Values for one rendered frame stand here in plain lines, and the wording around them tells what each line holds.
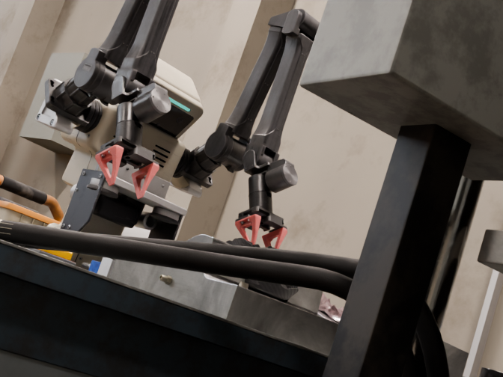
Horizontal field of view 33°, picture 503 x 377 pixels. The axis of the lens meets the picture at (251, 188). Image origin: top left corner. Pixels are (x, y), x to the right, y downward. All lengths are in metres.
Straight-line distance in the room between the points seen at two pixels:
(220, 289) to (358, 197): 3.90
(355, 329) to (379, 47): 0.30
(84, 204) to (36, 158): 6.26
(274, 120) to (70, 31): 6.71
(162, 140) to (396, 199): 1.31
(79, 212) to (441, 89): 1.28
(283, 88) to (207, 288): 0.85
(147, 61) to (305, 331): 0.74
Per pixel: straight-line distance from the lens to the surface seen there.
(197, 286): 1.50
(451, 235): 1.26
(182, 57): 7.14
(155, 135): 2.20
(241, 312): 1.40
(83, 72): 2.01
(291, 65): 2.21
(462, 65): 0.94
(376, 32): 0.92
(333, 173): 5.49
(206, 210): 5.97
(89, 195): 2.04
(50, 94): 2.07
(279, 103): 2.18
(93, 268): 1.90
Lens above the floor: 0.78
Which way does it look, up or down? 10 degrees up
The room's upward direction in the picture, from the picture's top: 19 degrees clockwise
